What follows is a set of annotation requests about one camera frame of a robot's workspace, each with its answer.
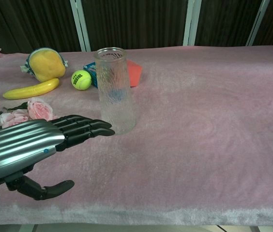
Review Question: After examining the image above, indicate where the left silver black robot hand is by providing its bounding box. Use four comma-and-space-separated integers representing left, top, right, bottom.
0, 114, 116, 201

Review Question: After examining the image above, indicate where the pink rose bouquet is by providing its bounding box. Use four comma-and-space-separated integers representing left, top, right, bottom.
0, 97, 59, 130

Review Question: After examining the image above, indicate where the clear glass cup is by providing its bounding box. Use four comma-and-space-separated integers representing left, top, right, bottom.
93, 47, 137, 135

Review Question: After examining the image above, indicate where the yellow banana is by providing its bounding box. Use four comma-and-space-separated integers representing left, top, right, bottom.
2, 78, 60, 100

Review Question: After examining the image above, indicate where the yellow plush zip pouch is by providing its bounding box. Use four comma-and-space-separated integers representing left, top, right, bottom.
20, 47, 68, 83

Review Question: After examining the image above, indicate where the yellow-green tennis ball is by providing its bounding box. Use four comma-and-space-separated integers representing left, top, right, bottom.
71, 70, 92, 91

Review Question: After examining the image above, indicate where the blue cookie box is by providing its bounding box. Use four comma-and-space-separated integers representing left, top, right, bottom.
83, 61, 98, 89

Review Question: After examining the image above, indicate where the red block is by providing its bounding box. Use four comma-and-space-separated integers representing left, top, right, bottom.
126, 60, 143, 87

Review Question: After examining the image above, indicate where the pink plush tablecloth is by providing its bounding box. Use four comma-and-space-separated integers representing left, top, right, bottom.
0, 44, 273, 227

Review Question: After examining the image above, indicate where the white partition post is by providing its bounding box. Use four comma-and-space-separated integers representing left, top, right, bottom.
70, 0, 91, 52
182, 0, 202, 46
245, 0, 270, 46

